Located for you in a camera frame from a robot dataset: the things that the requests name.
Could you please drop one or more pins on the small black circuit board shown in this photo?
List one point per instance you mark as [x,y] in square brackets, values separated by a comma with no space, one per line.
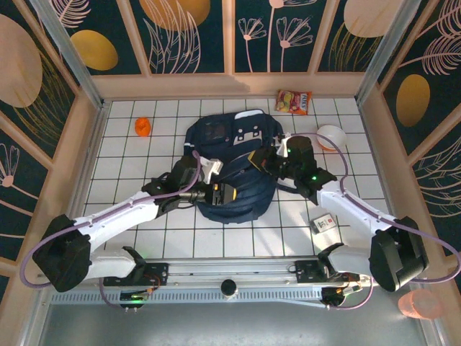
[333,295]
[133,297]

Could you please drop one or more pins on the orange fruit candy bag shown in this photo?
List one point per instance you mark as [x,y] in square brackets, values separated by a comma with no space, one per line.
[293,102]

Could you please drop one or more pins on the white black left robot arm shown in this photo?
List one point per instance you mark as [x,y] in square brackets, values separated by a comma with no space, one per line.
[119,216]

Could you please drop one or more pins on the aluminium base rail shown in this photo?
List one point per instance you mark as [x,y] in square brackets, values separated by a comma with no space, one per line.
[230,268]

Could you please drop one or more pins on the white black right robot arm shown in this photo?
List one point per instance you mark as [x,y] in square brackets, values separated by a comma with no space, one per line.
[345,205]

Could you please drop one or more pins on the black white card box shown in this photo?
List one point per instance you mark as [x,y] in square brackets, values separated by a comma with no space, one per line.
[324,224]

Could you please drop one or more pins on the small orange plastic cup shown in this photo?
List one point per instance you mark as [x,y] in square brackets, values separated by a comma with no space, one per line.
[143,127]

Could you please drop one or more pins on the black round knob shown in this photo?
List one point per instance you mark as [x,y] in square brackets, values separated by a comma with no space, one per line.
[228,286]

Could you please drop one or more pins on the aluminium frame post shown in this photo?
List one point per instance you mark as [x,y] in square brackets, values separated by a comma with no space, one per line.
[73,61]
[388,47]

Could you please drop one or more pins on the translucent pink cup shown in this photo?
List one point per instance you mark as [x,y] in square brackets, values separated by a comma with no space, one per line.
[419,304]

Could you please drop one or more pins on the navy blue student backpack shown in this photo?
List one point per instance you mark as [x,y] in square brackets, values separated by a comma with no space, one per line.
[245,194]

